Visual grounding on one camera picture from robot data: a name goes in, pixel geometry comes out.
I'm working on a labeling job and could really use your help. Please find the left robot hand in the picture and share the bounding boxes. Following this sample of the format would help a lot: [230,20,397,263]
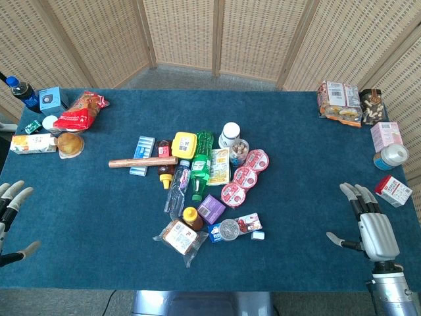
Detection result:
[0,180,42,268]

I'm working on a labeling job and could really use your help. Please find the red round snack cups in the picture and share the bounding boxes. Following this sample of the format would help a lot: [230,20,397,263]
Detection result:
[220,149,270,209]

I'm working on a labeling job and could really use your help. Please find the small green packet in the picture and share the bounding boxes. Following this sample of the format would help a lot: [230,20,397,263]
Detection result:
[24,119,43,135]

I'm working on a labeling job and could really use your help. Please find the dark nut snack bag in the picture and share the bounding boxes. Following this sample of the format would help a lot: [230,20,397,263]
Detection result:
[358,88,387,127]

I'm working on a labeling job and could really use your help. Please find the orange snack bag with labels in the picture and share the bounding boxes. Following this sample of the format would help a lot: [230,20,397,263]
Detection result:
[316,80,364,128]

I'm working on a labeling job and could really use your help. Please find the brown sausage stick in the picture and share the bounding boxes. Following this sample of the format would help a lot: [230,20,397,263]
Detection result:
[108,156,179,170]

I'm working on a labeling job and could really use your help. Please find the white pill bottle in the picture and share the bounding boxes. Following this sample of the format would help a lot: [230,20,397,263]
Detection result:
[218,122,241,149]

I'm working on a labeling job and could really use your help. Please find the blue box with mask print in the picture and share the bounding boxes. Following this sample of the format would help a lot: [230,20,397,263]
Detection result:
[38,86,69,117]

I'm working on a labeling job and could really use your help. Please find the light blue gum pack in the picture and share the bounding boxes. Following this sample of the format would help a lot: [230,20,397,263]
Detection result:
[128,135,156,177]

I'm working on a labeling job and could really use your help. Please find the dark cola bottle blue cap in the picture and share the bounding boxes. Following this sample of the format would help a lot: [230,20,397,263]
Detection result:
[5,76,41,114]

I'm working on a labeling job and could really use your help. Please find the yellow white snack sachet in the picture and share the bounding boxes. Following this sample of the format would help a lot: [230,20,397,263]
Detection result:
[206,147,232,187]

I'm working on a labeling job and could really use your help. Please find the brown sauce bottle yellow cap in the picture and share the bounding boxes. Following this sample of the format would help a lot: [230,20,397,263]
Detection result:
[155,139,175,190]

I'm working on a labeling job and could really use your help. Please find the green plastic bottle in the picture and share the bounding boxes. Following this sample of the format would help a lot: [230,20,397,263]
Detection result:
[190,130,214,202]

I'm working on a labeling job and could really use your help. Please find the orange white juice carton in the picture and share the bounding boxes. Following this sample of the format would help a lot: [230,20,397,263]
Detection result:
[9,132,59,155]

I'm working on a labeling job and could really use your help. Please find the pink white box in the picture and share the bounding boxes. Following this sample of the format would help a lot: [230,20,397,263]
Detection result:
[370,121,404,153]

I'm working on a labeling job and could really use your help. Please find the black cable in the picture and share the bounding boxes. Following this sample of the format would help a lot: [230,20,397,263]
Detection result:
[101,289,118,316]

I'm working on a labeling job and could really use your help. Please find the blue white small box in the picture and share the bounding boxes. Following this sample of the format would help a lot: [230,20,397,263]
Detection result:
[207,224,225,244]

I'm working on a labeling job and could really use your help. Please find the blue tub with white lid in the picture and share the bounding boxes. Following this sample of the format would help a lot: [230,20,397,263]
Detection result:
[372,143,410,171]

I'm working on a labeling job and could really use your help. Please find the round bun in plastic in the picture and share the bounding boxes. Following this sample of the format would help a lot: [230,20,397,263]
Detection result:
[57,132,86,160]

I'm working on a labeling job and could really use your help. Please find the red white picture card pack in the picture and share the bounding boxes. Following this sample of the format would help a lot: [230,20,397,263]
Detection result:
[234,212,264,235]

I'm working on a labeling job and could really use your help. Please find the clear jar of biscuit sticks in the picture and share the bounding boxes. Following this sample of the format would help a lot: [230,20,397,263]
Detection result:
[229,138,251,167]

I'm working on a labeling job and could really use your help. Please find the yellow lidded box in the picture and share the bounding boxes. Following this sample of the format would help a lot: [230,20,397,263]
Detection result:
[171,131,198,161]

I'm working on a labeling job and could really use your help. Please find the blue table cloth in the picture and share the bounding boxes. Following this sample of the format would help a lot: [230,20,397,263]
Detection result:
[0,88,421,293]

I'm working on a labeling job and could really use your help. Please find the purple small box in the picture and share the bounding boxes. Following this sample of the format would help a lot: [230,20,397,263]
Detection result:
[197,194,227,226]

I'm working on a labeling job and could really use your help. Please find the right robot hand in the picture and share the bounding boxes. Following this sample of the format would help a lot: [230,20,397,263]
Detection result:
[326,182,401,263]

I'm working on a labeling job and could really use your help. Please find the woven bamboo folding screen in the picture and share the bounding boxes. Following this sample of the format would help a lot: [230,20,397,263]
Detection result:
[0,0,421,228]

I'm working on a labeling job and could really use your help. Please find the red white milk carton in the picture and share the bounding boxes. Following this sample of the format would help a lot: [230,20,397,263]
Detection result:
[374,174,413,208]

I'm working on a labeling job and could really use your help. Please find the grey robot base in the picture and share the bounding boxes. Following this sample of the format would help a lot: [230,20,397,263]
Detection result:
[131,290,274,316]

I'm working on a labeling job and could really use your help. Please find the sliced bread in plastic bag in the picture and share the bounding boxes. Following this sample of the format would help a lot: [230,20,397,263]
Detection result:
[152,218,209,269]

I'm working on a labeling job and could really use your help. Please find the red bread bag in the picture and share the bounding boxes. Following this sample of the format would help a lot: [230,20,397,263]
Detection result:
[53,90,111,132]

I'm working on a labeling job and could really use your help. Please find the honey bottle yellow cap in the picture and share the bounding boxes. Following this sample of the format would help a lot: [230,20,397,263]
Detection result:
[182,206,205,232]

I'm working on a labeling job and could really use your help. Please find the clear water bottle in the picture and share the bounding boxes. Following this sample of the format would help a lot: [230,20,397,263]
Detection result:
[163,159,192,219]

